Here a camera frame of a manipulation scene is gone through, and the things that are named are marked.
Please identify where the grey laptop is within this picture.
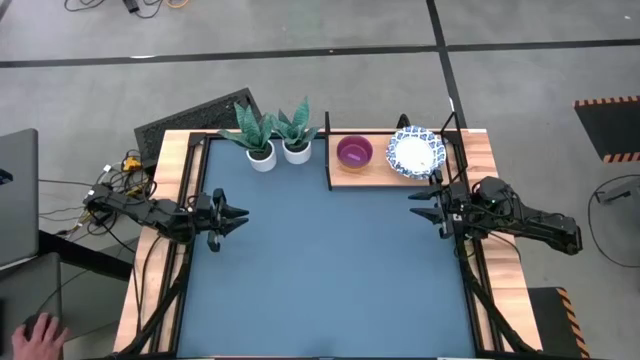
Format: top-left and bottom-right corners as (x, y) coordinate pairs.
(0, 128), (40, 269)

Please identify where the tangled cable bundle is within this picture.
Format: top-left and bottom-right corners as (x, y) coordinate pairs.
(38, 149), (159, 239)

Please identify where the wooden shelf with black frame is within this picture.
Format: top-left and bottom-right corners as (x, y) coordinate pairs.
(323, 110), (470, 192)

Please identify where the black metal table frame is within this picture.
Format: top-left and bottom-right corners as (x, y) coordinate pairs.
(112, 130), (539, 360)

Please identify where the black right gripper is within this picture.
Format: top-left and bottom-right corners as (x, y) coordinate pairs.
(408, 169), (476, 241)

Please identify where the grey foot pedal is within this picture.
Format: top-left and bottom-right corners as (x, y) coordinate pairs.
(594, 175), (640, 205)

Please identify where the black perforated floor mat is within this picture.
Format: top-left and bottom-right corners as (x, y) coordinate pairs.
(133, 88), (264, 169)

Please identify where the black looped floor cable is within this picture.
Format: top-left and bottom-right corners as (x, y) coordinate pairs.
(587, 173), (640, 269)

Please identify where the blue patterned paper bowl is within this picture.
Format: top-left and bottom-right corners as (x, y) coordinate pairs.
(385, 125), (447, 181)

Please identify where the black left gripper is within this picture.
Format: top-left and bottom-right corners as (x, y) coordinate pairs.
(192, 187), (251, 254)

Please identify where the person's hand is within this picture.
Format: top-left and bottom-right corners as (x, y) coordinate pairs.
(10, 312), (71, 360)

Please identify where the purple plastic bowl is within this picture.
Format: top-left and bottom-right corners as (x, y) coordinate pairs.
(336, 134), (375, 173)

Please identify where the hazard striped black floor mat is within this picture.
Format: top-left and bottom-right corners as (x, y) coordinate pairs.
(573, 95), (640, 164)
(527, 286), (591, 360)

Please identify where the grey side desk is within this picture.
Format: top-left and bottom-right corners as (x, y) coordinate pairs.
(0, 252), (64, 360)

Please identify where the black computer mouse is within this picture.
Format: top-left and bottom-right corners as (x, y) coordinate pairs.
(23, 313), (45, 341)

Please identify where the small potted snake plant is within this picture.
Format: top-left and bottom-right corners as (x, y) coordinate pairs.
(271, 96), (320, 166)

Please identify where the large potted snake plant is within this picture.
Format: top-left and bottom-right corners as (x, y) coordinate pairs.
(218, 101), (278, 173)

